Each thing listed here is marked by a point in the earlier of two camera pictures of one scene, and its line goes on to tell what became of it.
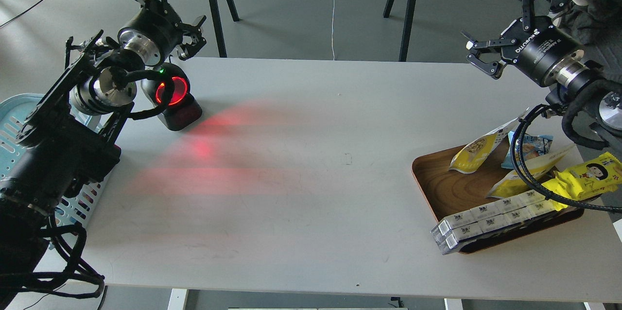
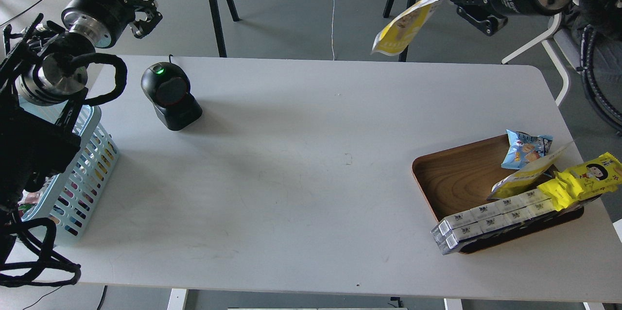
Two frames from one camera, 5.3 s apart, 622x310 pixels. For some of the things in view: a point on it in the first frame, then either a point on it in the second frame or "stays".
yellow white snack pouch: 469,158 -> 399,32
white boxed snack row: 458,225 stays
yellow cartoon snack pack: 600,174 stays
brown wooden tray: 445,192 stays
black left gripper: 155,34 -> 103,8
